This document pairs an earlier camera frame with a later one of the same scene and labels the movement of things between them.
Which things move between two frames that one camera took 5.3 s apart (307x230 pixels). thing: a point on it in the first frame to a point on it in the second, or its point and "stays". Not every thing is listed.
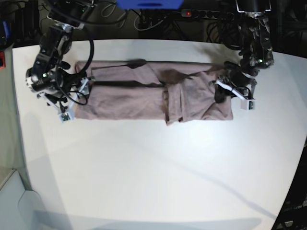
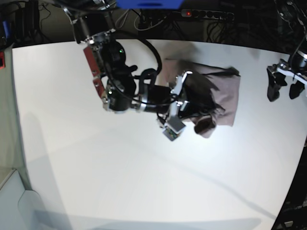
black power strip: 206,14 stays
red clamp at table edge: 2,60 stays
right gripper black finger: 221,93 to 276,80
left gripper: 64,102 to 177,105
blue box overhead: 148,4 stays
